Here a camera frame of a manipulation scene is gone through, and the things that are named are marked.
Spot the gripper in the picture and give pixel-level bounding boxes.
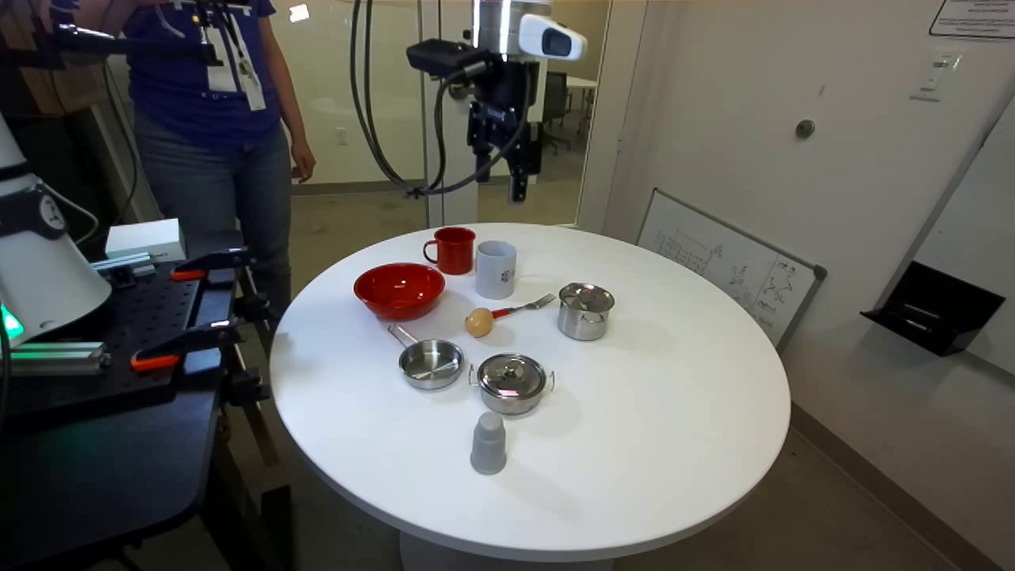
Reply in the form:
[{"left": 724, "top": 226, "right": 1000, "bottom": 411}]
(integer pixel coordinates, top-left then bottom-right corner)
[{"left": 466, "top": 59, "right": 545, "bottom": 205}]

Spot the lid of tall pot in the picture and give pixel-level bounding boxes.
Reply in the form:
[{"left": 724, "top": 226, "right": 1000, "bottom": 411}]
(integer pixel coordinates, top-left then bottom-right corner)
[{"left": 558, "top": 282, "right": 616, "bottom": 313}]

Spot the tall small metallic pot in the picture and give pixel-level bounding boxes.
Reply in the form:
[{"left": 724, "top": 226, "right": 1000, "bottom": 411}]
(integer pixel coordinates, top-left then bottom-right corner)
[{"left": 557, "top": 282, "right": 617, "bottom": 343}]

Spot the lid of wide pot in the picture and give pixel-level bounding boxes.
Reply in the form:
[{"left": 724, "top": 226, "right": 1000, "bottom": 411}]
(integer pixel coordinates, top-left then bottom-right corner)
[{"left": 476, "top": 353, "right": 549, "bottom": 400}]

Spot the office chair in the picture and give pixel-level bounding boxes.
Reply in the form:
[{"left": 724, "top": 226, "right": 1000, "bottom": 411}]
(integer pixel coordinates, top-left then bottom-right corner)
[{"left": 542, "top": 71, "right": 573, "bottom": 156}]

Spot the red mug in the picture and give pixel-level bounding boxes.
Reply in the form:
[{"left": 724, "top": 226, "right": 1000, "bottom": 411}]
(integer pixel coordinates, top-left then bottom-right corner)
[{"left": 422, "top": 226, "right": 477, "bottom": 277}]

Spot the white mug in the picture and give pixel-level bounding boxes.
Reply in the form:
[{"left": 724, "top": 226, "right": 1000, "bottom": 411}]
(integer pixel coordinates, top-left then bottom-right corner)
[{"left": 474, "top": 240, "right": 519, "bottom": 301}]

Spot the white table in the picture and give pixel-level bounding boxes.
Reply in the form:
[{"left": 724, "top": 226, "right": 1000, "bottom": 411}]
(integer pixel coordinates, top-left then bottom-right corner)
[{"left": 565, "top": 75, "right": 600, "bottom": 137}]

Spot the red bowl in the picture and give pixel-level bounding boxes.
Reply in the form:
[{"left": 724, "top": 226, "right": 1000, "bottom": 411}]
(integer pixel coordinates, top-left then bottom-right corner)
[{"left": 353, "top": 262, "right": 447, "bottom": 322}]

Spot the small metallic frying pan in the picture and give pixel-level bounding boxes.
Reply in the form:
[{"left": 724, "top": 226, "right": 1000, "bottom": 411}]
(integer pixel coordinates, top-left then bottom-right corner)
[{"left": 386, "top": 323, "right": 466, "bottom": 391}]

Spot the small whiteboard with drawings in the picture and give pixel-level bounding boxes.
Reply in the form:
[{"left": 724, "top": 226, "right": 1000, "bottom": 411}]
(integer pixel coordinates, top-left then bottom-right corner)
[{"left": 635, "top": 188, "right": 829, "bottom": 354}]

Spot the stack of grey cups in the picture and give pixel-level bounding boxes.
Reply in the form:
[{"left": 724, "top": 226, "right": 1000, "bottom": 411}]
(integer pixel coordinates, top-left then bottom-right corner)
[{"left": 469, "top": 410, "right": 509, "bottom": 476}]

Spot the person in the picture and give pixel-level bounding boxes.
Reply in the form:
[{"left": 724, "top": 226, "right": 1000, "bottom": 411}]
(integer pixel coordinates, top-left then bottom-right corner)
[{"left": 75, "top": 0, "right": 318, "bottom": 320}]

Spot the white box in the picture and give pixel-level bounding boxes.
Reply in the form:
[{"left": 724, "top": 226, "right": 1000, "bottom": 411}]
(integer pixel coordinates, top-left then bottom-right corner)
[{"left": 105, "top": 218, "right": 188, "bottom": 263}]

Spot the aluminium bar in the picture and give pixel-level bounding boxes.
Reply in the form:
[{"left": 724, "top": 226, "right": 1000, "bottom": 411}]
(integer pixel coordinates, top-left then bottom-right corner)
[
  {"left": 90, "top": 251, "right": 156, "bottom": 279},
  {"left": 6, "top": 340, "right": 113, "bottom": 376}
]

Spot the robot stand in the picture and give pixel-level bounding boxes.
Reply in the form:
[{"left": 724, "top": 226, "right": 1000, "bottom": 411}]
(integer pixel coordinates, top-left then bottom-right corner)
[{"left": 0, "top": 246, "right": 296, "bottom": 571}]

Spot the black marker tray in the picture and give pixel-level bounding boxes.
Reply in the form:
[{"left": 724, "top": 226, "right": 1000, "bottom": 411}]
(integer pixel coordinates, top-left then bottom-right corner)
[{"left": 860, "top": 260, "right": 1007, "bottom": 358}]

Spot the large whiteboard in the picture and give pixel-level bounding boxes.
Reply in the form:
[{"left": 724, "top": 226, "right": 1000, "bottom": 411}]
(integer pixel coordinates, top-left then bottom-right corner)
[{"left": 872, "top": 94, "right": 1015, "bottom": 377}]

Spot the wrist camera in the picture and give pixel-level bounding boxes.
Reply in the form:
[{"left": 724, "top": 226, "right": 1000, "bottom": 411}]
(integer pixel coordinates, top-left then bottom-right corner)
[{"left": 406, "top": 38, "right": 481, "bottom": 79}]

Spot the fork with red handle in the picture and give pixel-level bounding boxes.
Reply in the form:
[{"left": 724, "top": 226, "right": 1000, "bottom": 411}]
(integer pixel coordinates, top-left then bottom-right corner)
[{"left": 491, "top": 293, "right": 558, "bottom": 320}]

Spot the wide metallic pot with handles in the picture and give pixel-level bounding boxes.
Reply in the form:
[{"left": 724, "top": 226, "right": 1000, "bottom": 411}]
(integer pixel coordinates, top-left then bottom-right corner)
[{"left": 468, "top": 353, "right": 557, "bottom": 416}]

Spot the black clamp with orange handle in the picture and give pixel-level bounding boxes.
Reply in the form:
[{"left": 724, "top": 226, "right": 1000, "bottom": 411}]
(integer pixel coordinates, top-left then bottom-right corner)
[
  {"left": 169, "top": 247, "right": 256, "bottom": 284},
  {"left": 130, "top": 317, "right": 248, "bottom": 374}
]

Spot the light switch plate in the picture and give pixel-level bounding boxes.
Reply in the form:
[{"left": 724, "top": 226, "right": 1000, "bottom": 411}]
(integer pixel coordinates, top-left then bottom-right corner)
[{"left": 910, "top": 51, "right": 965, "bottom": 103}]

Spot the wall sign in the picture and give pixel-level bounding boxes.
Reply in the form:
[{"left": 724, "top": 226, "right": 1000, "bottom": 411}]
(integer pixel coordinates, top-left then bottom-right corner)
[{"left": 929, "top": 0, "right": 1015, "bottom": 41}]

